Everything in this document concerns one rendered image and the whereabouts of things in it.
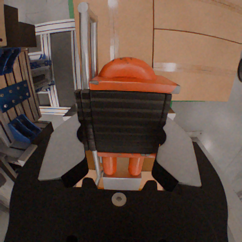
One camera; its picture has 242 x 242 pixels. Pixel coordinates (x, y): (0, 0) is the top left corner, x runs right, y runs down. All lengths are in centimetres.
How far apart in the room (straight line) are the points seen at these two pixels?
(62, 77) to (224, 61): 122
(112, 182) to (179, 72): 66
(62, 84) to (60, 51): 29
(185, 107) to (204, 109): 29
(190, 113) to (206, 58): 92
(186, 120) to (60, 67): 154
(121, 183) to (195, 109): 147
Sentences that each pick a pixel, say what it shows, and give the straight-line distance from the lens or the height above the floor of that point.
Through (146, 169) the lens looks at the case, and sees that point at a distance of 45.
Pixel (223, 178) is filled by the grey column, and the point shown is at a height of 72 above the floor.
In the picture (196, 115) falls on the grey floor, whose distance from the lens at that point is 166.
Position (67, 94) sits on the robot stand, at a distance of 115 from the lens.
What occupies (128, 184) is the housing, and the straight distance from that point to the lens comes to 20.
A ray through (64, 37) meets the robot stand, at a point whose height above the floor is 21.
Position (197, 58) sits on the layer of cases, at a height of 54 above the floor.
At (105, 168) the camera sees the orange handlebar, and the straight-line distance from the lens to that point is 18.
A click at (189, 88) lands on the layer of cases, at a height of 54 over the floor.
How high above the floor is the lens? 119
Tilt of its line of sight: 59 degrees down
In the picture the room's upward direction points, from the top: 178 degrees counter-clockwise
